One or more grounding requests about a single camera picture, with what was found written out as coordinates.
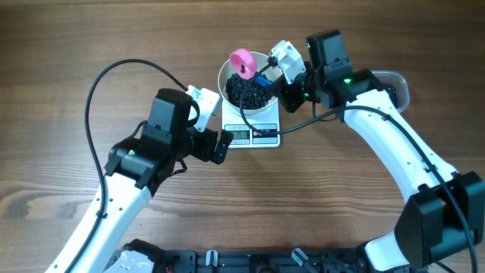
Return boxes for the pink scoop blue handle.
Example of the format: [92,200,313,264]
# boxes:
[229,49,272,87]

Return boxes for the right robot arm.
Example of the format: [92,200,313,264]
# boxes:
[269,30,484,271]

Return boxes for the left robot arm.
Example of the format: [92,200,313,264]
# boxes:
[48,86,232,272]

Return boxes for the white digital kitchen scale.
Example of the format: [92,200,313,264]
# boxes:
[222,101,280,149]

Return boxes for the black beans in bowl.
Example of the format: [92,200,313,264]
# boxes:
[226,73,271,110]

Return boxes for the white round bowl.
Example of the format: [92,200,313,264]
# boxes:
[217,52,282,117]

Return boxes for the black beans pile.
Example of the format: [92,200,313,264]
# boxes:
[384,83,399,108]

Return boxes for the clear plastic container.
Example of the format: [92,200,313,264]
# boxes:
[372,71,410,112]

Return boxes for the right black camera cable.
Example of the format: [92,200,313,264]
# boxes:
[239,56,478,273]

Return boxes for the black camera cable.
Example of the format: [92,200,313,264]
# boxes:
[239,56,478,273]
[63,58,189,273]

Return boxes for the left black camera cable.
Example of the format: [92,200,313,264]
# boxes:
[63,58,189,273]

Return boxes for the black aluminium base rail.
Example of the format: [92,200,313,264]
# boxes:
[102,248,380,273]

